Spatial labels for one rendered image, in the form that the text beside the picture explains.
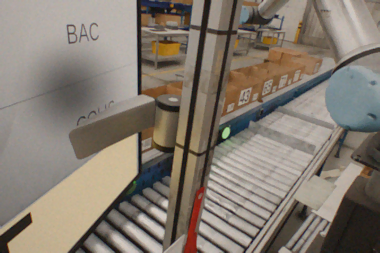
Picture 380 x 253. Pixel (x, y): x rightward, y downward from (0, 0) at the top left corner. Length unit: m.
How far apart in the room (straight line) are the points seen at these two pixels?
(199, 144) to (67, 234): 0.18
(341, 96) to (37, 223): 0.64
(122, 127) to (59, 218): 0.12
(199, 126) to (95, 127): 0.12
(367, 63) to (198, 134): 0.49
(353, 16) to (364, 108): 0.25
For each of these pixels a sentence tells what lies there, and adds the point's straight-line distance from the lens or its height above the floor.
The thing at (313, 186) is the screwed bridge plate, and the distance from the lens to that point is 1.58.
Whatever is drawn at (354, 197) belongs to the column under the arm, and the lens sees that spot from 0.96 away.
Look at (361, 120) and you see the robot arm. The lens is 0.70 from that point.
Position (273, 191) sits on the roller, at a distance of 1.45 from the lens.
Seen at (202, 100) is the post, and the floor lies 1.44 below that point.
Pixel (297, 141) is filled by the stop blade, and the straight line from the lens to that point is 1.93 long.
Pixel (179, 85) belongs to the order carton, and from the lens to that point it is 1.79.
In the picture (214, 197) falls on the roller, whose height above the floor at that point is 0.74.
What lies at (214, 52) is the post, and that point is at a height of 1.49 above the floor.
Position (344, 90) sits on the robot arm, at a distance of 0.72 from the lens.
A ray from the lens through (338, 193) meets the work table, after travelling 1.61.
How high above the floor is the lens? 1.54
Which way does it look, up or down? 24 degrees down
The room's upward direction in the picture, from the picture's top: 8 degrees clockwise
